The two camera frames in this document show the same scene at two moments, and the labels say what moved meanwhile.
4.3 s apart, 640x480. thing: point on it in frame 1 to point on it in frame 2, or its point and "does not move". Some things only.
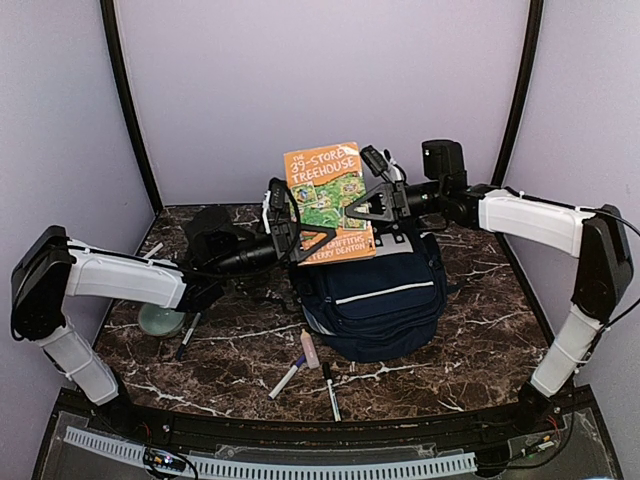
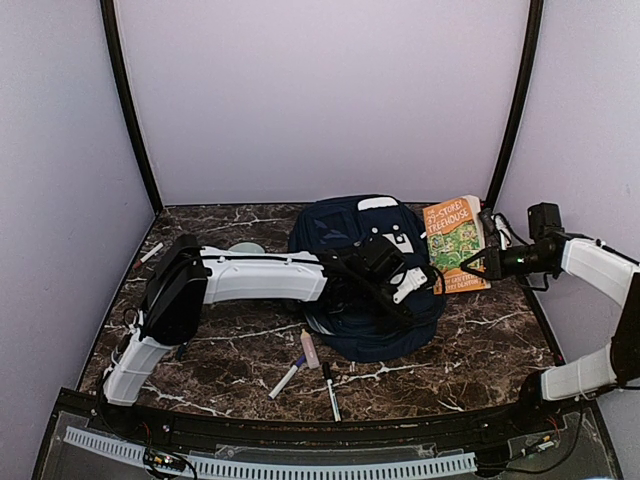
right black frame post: (524, 84) does not move
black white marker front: (332, 393) does not move
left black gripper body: (280, 232) to (375, 290)
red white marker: (153, 251) does not move
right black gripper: (389, 202) to (495, 265)
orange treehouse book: (329, 180) to (455, 232)
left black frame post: (109, 16) does not move
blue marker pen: (299, 362) does not move
